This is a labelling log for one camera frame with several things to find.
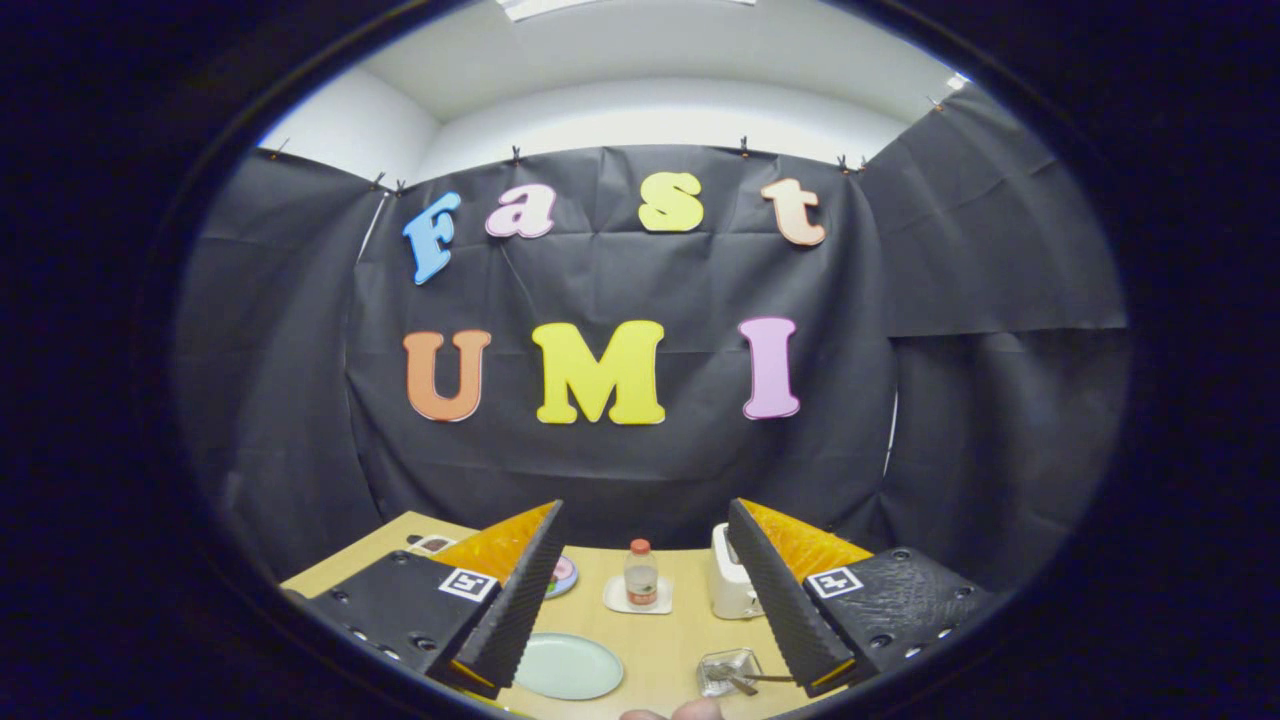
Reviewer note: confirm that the white compartment sauce dish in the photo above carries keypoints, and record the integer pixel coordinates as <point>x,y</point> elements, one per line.
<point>432,545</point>

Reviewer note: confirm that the pale green plate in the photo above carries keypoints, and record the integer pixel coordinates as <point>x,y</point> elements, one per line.
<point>568,667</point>

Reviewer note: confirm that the white toaster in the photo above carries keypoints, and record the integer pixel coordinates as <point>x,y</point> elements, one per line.
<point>728,585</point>

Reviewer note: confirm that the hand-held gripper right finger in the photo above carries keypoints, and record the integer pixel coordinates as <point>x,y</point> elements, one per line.
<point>785,600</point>

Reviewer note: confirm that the colourful printed plate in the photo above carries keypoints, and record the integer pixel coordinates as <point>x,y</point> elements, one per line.
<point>564,578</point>

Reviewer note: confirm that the white square coaster tray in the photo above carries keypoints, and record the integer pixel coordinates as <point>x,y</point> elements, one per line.
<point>615,598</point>

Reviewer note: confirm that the clear water bottle red cap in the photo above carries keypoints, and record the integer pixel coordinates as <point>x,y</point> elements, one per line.
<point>641,575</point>

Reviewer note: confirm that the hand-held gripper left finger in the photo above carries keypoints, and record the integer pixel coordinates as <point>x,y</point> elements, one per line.
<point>515,600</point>

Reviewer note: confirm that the clear plastic drain tray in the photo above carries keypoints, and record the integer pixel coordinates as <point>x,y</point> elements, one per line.
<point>735,660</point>

